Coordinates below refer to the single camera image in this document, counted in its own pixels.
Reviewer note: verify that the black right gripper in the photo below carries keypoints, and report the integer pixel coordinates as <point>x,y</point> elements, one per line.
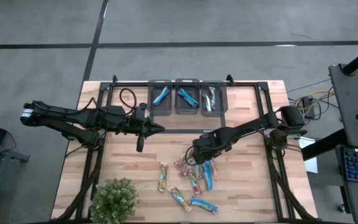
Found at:
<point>208,144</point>

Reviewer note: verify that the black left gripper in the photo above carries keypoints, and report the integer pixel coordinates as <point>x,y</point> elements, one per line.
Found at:
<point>137,123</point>

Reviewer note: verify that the silver bar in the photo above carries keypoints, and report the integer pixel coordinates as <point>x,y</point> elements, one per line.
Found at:
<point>212,97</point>

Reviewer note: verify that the yellow light blue granola bar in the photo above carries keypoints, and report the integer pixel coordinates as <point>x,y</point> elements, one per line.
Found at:
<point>162,176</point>

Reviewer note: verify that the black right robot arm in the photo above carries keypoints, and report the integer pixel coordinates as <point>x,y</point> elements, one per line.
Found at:
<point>250,126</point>

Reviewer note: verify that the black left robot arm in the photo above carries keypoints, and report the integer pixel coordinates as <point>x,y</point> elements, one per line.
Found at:
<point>73,113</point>

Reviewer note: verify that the red green granola bar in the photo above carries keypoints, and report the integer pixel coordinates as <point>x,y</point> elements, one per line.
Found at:
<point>190,171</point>
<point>180,163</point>
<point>200,171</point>
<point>195,184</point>

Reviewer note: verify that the grey translucent plastic bin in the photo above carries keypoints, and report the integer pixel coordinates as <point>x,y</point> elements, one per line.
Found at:
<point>186,110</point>
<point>166,110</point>
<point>221,110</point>

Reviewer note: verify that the black-bordered silicone mat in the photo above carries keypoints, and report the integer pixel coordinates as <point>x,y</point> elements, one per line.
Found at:
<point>185,124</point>

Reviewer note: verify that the green artificial potted plant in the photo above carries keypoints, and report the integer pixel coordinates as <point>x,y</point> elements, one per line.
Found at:
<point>113,200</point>

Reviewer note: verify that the black power box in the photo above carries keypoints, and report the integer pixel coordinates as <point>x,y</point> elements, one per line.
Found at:
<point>304,104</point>

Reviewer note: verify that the white paper sheet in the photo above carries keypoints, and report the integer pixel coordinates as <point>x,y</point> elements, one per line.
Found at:
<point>311,165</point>

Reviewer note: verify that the black desk support bar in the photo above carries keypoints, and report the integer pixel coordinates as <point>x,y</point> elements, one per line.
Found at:
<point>322,149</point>

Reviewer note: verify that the grey metal stand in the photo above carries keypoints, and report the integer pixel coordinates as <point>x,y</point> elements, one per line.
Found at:
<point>11,155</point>

